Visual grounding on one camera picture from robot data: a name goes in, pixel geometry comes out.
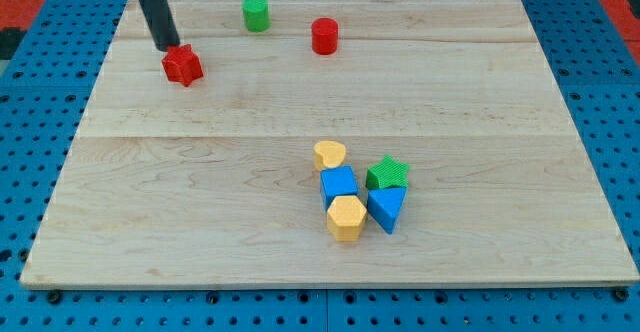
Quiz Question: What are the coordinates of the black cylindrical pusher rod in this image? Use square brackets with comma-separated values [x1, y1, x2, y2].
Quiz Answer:
[138, 0, 180, 52]

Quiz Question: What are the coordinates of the red star block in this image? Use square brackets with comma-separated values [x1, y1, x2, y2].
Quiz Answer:
[162, 44, 204, 87]

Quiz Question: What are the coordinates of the green star block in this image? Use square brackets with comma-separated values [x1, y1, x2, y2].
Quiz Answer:
[365, 155, 410, 190]

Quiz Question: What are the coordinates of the green cylinder block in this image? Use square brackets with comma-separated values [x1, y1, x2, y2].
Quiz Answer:
[241, 0, 271, 32]

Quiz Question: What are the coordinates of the red cylinder block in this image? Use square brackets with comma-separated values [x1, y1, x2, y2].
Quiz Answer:
[311, 17, 339, 55]

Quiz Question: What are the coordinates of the wooden board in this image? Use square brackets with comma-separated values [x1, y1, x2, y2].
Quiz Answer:
[20, 0, 639, 290]

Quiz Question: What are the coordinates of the yellow heart block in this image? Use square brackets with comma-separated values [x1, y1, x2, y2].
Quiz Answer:
[313, 140, 347, 171]

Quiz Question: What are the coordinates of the blue cube block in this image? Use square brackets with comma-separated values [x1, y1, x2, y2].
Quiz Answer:
[320, 165, 359, 210]

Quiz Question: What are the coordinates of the yellow hexagon block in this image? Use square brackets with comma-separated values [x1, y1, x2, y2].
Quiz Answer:
[326, 195, 367, 242]

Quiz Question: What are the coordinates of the blue triangle block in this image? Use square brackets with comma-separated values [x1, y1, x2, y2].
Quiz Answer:
[367, 187, 407, 234]

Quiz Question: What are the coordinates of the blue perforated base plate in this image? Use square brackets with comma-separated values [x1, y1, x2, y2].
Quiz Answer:
[1, 0, 639, 331]

